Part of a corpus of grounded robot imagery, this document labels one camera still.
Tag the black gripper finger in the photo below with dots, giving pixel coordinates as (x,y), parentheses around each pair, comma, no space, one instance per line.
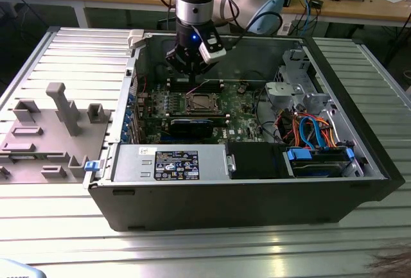
(202,67)
(178,61)

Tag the CPU with silver top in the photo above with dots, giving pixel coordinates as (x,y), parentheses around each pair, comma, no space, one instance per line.
(207,99)

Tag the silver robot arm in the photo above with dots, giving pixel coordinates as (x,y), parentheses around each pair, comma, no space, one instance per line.
(192,10)

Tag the CPU socket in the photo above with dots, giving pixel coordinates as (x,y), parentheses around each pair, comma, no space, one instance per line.
(185,111)

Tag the grey plastic case latch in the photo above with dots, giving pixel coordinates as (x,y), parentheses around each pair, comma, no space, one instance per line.
(135,38)

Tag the green RAM stick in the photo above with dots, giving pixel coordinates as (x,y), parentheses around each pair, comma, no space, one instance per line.
(199,117)

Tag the black graphics card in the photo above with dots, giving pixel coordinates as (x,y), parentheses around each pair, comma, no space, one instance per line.
(191,128)

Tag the green motherboard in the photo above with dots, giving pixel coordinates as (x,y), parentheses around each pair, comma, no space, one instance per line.
(241,120)

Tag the silver metal drive cage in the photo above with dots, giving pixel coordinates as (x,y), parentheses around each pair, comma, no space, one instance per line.
(282,93)

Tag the white paper label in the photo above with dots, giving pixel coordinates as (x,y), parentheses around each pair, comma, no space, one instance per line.
(285,29)

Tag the black plastic shroud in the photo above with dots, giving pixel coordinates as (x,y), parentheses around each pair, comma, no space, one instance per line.
(253,160)

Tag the silver power supply unit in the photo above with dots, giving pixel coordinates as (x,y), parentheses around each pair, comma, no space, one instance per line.
(135,162)

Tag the hard disk in blue carrier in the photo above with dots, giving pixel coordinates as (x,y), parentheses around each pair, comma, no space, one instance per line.
(298,155)

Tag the small black adapter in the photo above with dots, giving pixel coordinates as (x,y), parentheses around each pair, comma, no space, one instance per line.
(316,3)

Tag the blue plastic case latch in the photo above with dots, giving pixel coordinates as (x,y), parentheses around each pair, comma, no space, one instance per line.
(90,166)

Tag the black PC case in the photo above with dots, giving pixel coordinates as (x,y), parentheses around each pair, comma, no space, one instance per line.
(224,207)

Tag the grey parts rack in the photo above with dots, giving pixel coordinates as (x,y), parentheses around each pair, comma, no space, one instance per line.
(48,149)

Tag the white plastic device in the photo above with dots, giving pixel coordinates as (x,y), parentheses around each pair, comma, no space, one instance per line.
(16,270)

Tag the person's dark-haired head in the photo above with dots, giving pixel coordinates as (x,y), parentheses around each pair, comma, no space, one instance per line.
(398,262)

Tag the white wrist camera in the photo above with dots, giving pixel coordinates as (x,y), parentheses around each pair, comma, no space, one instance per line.
(213,54)

